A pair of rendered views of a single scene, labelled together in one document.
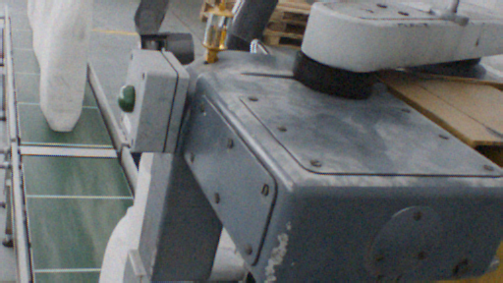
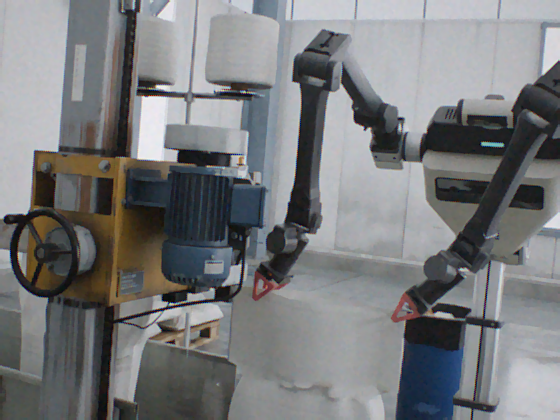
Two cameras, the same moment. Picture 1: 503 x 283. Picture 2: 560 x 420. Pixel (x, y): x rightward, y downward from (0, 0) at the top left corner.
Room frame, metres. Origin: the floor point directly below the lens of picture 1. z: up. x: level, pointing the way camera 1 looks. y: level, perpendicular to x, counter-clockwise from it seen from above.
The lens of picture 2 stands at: (2.14, -1.31, 1.34)
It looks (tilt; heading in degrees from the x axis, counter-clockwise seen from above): 3 degrees down; 136
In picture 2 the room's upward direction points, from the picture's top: 5 degrees clockwise
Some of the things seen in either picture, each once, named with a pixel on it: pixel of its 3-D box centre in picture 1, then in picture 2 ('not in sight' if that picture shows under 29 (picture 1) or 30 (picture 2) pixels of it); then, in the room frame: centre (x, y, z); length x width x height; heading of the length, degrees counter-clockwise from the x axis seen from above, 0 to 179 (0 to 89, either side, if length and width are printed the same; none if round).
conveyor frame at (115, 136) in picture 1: (47, 68); not in sight; (3.20, 0.87, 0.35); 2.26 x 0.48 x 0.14; 22
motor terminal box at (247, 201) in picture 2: not in sight; (248, 210); (1.00, -0.30, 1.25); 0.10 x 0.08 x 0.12; 137
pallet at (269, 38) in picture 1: (259, 28); not in sight; (6.65, -0.57, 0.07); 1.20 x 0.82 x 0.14; 110
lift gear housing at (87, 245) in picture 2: not in sight; (68, 249); (0.78, -0.60, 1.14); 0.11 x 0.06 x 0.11; 22
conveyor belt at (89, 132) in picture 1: (47, 69); not in sight; (3.22, 0.88, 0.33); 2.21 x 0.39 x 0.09; 22
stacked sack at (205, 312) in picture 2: not in sight; (180, 314); (-2.10, 1.86, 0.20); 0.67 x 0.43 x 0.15; 112
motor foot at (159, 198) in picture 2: not in sight; (159, 190); (0.86, -0.44, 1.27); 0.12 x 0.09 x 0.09; 112
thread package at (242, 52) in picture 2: not in sight; (242, 52); (0.87, -0.24, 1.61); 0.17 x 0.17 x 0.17
